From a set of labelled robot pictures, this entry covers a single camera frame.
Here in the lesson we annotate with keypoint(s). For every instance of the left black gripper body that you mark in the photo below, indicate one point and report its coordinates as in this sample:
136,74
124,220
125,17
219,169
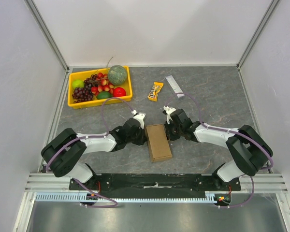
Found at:
138,138

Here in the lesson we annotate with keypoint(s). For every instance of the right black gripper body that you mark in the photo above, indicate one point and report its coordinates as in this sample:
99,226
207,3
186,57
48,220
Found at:
170,130

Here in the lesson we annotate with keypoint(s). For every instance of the cardboard box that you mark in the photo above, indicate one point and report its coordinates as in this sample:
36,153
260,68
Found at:
158,145

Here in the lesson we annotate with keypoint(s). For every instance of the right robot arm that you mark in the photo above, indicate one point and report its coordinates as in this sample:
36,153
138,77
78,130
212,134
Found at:
249,151

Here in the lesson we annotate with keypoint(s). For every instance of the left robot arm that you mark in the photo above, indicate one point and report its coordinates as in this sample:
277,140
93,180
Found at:
63,153

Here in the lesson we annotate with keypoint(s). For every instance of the clear plastic stick box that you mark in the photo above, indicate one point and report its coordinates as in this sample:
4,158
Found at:
175,86

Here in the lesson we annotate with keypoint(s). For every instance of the yellow candy bag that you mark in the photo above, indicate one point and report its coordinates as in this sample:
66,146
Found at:
156,88

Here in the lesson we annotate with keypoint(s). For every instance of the red tomato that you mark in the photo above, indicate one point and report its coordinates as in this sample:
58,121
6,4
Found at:
119,92

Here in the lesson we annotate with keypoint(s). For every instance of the red cherry bunch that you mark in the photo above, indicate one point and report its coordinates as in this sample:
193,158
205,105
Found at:
97,83

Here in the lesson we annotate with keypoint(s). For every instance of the white tape strip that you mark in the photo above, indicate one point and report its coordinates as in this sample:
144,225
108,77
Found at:
157,186

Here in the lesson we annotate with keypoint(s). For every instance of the green netted melon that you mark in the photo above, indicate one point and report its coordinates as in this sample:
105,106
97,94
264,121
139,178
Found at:
117,75

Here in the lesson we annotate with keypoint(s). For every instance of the dark purple grape bunch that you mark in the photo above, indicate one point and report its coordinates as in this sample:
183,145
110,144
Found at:
82,94

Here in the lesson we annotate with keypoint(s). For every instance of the green apple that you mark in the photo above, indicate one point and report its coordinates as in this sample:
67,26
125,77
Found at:
78,84

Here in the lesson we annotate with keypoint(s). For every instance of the yellow plastic bin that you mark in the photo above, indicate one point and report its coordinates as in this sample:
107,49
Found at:
95,102

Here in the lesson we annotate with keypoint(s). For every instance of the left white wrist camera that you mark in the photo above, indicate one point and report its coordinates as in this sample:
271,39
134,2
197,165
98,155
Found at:
140,117

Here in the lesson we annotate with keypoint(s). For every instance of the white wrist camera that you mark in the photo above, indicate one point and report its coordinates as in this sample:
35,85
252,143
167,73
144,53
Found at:
168,111
140,117

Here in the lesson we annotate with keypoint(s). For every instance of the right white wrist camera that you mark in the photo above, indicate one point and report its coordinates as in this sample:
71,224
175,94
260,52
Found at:
168,111

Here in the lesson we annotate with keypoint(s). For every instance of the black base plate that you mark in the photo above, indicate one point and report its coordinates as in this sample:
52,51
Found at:
183,185

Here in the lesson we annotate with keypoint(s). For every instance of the grey slotted cable duct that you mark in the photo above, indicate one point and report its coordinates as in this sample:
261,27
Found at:
87,198

